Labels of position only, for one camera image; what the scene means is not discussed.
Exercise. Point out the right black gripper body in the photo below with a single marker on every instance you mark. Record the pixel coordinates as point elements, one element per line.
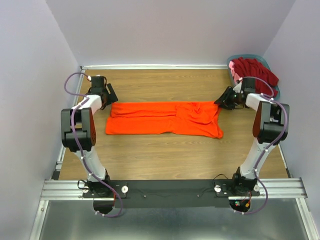
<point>236,97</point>

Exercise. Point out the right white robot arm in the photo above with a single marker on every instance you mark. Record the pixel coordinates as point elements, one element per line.
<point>270,127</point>

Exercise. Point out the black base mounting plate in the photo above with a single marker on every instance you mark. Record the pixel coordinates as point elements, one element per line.
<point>138,194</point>

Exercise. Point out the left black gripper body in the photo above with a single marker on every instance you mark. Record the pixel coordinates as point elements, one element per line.
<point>104,92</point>

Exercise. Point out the grey-blue plastic basket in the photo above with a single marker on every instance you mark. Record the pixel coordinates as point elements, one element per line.
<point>259,58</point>

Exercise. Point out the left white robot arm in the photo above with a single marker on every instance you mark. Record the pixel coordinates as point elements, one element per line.
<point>78,133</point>

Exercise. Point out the dark red t-shirt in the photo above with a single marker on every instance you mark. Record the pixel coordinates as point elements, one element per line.
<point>251,67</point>

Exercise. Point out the orange t-shirt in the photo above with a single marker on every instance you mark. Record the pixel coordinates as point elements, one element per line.
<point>193,118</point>

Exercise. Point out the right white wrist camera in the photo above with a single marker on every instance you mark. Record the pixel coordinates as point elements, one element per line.
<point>238,85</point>

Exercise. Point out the pink t-shirt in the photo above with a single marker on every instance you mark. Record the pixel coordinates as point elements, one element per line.
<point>235,77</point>

